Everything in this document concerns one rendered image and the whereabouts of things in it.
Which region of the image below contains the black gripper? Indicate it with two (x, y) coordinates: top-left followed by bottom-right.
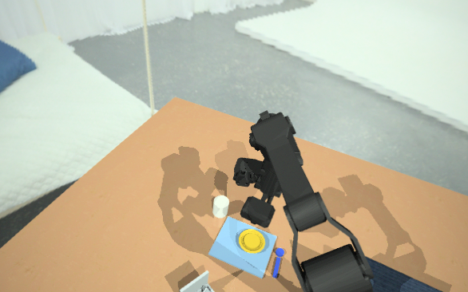
(240, 162), (282, 228)

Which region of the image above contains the yellow round plate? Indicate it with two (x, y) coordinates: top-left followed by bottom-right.
(239, 229), (266, 253)

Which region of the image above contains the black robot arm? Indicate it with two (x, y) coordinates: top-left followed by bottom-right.
(233, 111), (375, 292)

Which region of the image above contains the light blue square mat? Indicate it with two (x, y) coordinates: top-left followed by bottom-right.
(208, 217), (276, 279)

